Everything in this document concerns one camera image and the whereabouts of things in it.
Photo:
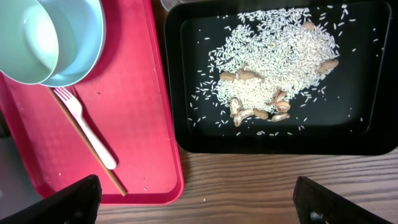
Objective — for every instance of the rice and peanut waste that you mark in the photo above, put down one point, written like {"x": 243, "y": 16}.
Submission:
{"x": 267, "y": 60}

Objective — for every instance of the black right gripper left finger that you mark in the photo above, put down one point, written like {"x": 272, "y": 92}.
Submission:
{"x": 76, "y": 204}

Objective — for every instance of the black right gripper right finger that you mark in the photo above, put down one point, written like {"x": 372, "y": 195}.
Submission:
{"x": 316, "y": 204}

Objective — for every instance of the black food waste tray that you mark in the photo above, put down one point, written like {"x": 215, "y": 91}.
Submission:
{"x": 352, "y": 112}

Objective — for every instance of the wooden chopstick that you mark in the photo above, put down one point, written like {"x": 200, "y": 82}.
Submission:
{"x": 81, "y": 134}

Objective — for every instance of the white plastic fork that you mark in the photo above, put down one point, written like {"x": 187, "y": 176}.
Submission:
{"x": 76, "y": 110}

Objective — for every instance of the mint green bowl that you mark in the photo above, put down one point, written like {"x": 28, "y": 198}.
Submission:
{"x": 29, "y": 44}

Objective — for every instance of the large light blue plate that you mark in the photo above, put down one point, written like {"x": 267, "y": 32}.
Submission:
{"x": 80, "y": 28}

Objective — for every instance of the clear plastic waste bin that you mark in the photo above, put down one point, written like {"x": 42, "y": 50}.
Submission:
{"x": 169, "y": 4}

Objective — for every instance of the red plastic tray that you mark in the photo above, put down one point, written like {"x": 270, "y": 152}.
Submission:
{"x": 126, "y": 103}

